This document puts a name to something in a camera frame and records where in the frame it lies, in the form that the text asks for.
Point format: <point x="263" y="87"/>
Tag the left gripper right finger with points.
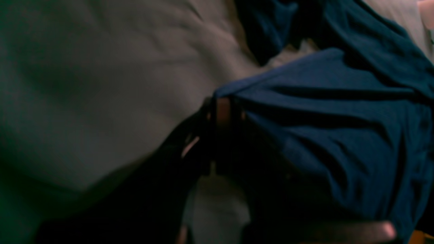
<point x="285" y="206"/>

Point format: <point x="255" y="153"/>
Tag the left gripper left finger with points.
<point x="147" y="207"/>

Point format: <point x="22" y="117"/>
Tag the blue t-shirt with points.
<point x="357" y="116"/>

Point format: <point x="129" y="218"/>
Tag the light blue table cloth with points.
<point x="90" y="89"/>

